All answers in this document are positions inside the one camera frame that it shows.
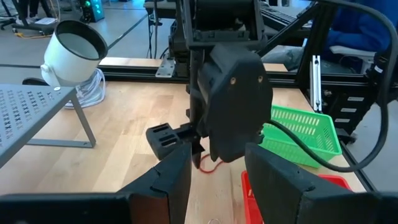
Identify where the grey perforated metal riser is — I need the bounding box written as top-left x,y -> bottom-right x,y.
0,83 -> 97,169

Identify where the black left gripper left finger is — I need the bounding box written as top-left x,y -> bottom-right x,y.
118,143 -> 193,224

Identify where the silver aluminium bar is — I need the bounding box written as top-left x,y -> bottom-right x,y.
309,55 -> 323,113

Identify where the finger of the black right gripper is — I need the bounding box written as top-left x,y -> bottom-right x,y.
190,136 -> 206,169

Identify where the white round spot lamp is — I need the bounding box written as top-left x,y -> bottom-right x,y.
40,19 -> 109,88

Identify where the grey office chair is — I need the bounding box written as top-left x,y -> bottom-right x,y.
328,45 -> 379,75

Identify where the white coiled lamp cable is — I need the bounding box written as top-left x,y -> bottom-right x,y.
63,68 -> 106,110

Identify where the green plastic basket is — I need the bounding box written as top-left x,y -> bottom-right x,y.
259,105 -> 343,169

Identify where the person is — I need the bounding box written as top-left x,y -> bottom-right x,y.
320,0 -> 398,63

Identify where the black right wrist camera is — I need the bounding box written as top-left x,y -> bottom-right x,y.
197,42 -> 274,164

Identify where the computer with teal light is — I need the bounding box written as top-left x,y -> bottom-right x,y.
79,0 -> 105,23

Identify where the red plastic basket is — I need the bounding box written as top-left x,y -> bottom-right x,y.
241,170 -> 352,224

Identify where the white paper sheet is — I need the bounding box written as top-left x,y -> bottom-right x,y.
33,17 -> 59,26

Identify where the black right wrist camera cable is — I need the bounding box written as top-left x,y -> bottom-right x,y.
262,0 -> 398,174

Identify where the large red-brown rubber band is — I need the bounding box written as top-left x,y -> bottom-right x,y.
198,154 -> 225,174

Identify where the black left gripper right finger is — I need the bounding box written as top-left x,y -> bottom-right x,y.
244,142 -> 374,224

